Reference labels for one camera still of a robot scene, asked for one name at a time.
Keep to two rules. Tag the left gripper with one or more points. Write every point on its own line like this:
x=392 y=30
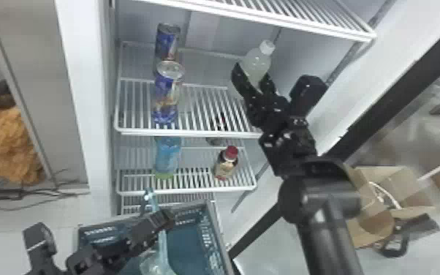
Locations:
x=126 y=242

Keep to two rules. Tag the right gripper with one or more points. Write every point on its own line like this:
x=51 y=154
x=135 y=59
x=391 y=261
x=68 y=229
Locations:
x=271 y=113

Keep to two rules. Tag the pale white bottle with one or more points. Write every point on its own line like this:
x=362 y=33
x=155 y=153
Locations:
x=256 y=63

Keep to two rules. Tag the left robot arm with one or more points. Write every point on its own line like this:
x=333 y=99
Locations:
x=83 y=263

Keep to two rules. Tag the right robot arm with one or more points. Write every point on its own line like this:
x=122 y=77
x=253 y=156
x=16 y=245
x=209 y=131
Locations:
x=319 y=199

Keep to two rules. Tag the clear bottle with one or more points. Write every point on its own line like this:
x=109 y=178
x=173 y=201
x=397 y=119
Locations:
x=158 y=261

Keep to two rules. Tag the blue basket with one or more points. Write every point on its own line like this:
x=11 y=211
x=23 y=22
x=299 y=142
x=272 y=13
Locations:
x=193 y=245

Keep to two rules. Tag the light blue bottle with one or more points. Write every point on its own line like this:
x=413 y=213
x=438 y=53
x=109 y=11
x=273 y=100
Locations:
x=167 y=155

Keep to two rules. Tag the brown bottle with red cap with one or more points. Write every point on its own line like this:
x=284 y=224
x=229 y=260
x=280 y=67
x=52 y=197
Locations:
x=226 y=163

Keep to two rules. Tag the blue can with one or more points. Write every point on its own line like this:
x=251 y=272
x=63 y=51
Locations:
x=167 y=96
x=167 y=42

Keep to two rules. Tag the fridge door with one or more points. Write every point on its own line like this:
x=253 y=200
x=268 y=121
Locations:
x=362 y=88

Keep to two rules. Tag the white fridge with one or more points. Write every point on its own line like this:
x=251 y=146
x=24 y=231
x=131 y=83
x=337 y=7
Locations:
x=85 y=96

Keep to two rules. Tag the orange fluffy cloth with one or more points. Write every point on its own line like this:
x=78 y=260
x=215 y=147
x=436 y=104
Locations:
x=1 y=146

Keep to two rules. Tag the cardboard box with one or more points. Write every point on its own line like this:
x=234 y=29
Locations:
x=381 y=215

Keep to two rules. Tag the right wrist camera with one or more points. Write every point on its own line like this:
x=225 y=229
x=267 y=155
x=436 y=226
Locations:
x=307 y=94

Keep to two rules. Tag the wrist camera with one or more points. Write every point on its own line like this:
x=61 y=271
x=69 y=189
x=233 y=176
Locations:
x=307 y=94
x=39 y=242

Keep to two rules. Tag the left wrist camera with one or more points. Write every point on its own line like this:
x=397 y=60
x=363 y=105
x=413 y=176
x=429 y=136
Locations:
x=39 y=242

